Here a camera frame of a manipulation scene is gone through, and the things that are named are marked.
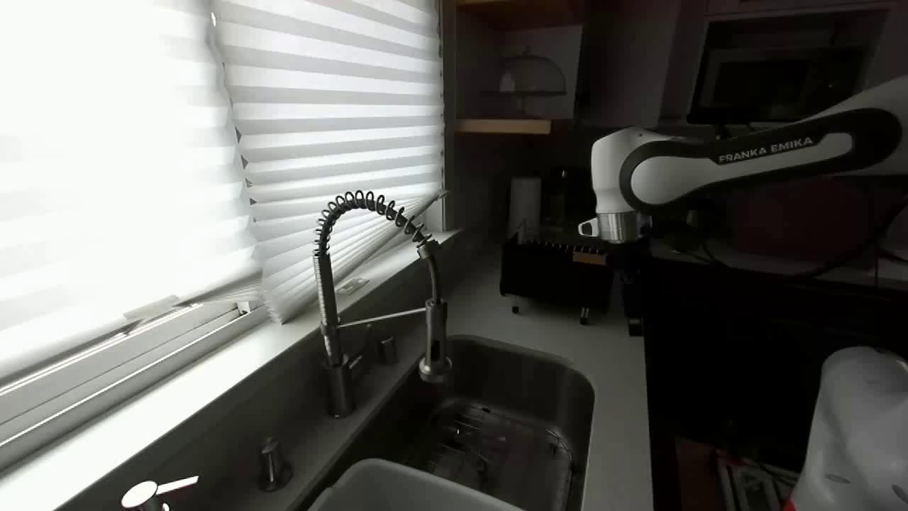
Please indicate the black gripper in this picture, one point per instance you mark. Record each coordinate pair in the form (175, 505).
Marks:
(628, 264)

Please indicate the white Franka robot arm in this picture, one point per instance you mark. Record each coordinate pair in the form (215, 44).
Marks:
(662, 159)

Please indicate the stainless steel sink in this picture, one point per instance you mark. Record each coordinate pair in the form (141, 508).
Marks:
(557, 399)

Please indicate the small metal sink cap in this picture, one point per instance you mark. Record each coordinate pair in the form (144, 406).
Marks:
(387, 354)

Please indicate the black utensil holder wooden top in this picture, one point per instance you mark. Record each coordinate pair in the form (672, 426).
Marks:
(592, 256)

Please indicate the white paper towel roll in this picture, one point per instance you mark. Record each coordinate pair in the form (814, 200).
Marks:
(526, 202)

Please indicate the white plastic jug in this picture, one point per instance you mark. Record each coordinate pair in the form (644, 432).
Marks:
(856, 426)

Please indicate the dark microwave oven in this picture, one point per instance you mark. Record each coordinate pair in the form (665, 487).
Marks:
(784, 71)

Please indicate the white plastic wash basin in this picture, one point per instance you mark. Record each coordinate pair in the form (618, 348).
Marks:
(408, 487)

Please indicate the chrome spring kitchen faucet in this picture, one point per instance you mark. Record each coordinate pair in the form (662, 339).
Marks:
(329, 312)

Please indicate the narrow white window blind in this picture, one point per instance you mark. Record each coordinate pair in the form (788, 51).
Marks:
(331, 114)

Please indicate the dark soap dispenser pump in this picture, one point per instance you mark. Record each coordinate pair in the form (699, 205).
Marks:
(275, 469)

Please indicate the wide white window blind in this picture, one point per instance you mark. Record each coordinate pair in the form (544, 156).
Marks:
(114, 170)

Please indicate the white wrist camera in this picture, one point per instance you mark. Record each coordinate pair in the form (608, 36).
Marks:
(592, 227)

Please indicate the wooden wall shelf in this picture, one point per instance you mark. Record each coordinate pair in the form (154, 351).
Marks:
(507, 126)

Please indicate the white window frame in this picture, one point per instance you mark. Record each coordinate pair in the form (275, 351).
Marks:
(114, 378)

